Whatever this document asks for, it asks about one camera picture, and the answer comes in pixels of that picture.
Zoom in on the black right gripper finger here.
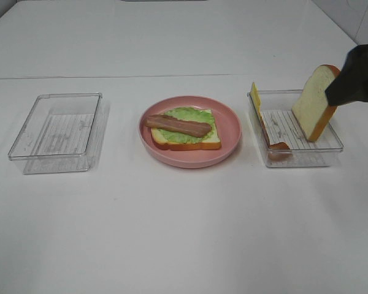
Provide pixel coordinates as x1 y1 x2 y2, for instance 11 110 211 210
325 44 368 106

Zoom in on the bacon strip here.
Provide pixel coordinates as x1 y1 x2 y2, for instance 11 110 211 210
144 115 212 137
261 121 292 161

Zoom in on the white bread slice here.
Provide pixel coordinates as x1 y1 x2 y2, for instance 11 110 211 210
150 108 222 151
292 64 340 142

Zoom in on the green lettuce leaf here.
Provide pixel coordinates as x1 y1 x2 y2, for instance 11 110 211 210
151 107 220 144

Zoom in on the right clear plastic bin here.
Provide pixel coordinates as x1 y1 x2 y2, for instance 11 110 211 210
247 89 343 168

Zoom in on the clear plastic bin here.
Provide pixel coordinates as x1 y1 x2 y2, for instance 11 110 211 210
247 89 343 168
8 92 109 175

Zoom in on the yellow cheese slice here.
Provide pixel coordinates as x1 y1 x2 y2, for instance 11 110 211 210
250 82 263 122

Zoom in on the pink round plate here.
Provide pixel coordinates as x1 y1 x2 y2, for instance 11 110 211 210
139 96 242 168

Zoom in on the left clear plastic bin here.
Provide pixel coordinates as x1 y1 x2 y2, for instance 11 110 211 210
8 92 109 175

